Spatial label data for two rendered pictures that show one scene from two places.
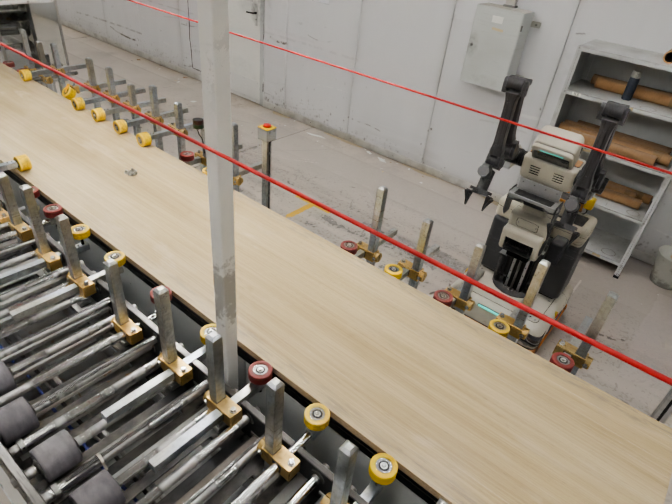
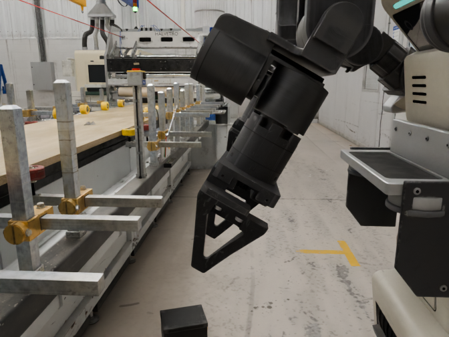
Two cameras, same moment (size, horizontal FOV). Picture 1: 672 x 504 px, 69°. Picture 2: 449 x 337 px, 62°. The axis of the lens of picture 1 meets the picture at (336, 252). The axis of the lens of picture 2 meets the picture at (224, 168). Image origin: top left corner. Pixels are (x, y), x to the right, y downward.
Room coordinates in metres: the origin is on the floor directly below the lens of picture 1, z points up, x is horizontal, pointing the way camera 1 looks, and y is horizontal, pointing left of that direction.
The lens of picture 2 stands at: (1.79, -1.34, 1.17)
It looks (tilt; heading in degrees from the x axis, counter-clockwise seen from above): 13 degrees down; 58
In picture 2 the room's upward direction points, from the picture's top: straight up
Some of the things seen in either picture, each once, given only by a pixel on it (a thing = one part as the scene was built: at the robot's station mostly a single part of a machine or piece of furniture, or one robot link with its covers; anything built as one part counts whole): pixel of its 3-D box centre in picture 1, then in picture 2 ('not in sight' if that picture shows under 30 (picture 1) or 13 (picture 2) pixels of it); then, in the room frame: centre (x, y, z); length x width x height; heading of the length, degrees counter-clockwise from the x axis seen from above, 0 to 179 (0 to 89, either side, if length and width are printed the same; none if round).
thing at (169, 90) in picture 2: (181, 140); (170, 123); (2.85, 1.04, 0.89); 0.04 x 0.04 x 0.48; 54
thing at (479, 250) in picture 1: (466, 289); not in sight; (1.69, -0.58, 0.88); 0.04 x 0.04 x 0.48; 54
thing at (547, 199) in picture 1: (533, 203); (406, 192); (2.35, -1.01, 0.99); 0.28 x 0.16 x 0.22; 54
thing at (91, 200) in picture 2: (371, 247); (94, 200); (2.04, -0.17, 0.80); 0.43 x 0.03 x 0.04; 144
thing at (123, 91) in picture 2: not in sight; (165, 91); (3.78, 3.28, 1.05); 1.43 x 0.12 x 0.12; 144
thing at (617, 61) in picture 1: (606, 161); not in sight; (3.64, -1.99, 0.78); 0.90 x 0.45 x 1.55; 54
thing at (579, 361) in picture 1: (573, 355); not in sight; (1.41, -0.97, 0.83); 0.14 x 0.06 x 0.05; 54
